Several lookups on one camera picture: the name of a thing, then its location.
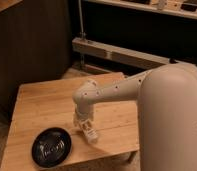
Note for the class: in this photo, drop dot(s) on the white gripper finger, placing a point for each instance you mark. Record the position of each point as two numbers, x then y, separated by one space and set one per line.
80 126
91 131

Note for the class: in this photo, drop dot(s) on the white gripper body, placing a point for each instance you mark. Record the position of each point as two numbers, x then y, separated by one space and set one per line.
81 117

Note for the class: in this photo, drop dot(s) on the small white labelled bottle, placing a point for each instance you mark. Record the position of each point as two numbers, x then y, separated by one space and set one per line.
90 139

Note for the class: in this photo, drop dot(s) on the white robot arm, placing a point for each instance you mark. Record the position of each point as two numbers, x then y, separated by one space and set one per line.
166 99

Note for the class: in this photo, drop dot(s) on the black ceramic bowl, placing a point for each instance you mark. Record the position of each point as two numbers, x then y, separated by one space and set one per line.
51 147

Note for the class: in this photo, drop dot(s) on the light wooden table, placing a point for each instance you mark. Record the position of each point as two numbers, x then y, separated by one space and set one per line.
49 104

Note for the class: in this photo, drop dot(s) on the grey metal beam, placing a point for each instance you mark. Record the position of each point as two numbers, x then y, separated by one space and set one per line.
118 54

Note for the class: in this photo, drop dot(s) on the vertical metal pole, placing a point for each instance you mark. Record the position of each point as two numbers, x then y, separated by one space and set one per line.
82 32

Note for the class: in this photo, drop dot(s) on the wooden shelf with items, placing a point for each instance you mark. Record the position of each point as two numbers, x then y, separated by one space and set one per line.
167 7

